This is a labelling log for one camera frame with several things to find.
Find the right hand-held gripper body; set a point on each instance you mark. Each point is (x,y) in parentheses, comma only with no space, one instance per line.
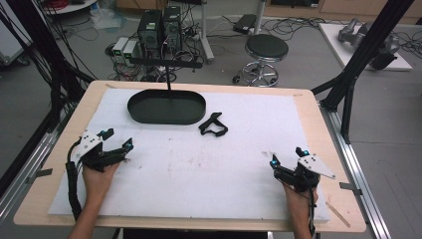
(307,172)

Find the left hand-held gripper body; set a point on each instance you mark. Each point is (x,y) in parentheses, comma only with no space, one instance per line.
(89,146)

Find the black oval tray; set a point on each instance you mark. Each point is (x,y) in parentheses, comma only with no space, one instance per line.
(167,108)

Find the person's right hand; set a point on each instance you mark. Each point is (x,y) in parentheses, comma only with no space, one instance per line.
(298,202)

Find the person's left hand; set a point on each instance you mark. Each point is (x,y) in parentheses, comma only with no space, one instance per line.
(96,181)

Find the wooden stick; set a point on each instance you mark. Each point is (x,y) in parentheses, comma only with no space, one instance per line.
(338,214)

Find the wooden table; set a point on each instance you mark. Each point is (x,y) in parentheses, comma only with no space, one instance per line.
(43,195)

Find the white foam mat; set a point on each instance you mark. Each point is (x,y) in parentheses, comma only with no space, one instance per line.
(199,172)

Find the white power box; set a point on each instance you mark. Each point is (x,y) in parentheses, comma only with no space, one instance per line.
(119,48)
(130,51)

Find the black T-shaped stand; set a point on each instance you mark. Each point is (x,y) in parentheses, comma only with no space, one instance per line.
(166,63)

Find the black computer tower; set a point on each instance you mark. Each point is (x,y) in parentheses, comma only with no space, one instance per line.
(171,28)
(150,31)

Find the black round stool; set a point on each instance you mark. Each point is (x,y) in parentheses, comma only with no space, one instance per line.
(266,46)

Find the white floor platform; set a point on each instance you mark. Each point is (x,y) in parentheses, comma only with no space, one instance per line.
(335,43)

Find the clear plastic bag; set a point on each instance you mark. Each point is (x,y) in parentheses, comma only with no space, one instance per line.
(106,18)

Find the grey robot part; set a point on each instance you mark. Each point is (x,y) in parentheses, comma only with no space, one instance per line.
(351,31)

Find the round white table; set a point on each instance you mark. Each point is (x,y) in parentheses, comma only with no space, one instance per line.
(71,7)

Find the white table leg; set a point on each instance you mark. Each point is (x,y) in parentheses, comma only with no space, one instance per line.
(205,36)
(260,16)

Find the black flat box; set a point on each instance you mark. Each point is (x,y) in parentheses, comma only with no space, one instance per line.
(245,23)

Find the metal bracket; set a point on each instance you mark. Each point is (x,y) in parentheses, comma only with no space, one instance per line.
(40,175)
(350,188)

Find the aluminium rail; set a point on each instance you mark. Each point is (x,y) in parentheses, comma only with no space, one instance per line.
(355,166)
(30,162)

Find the black metal frame strut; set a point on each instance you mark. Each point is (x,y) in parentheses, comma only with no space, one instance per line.
(375,40)
(49,49)

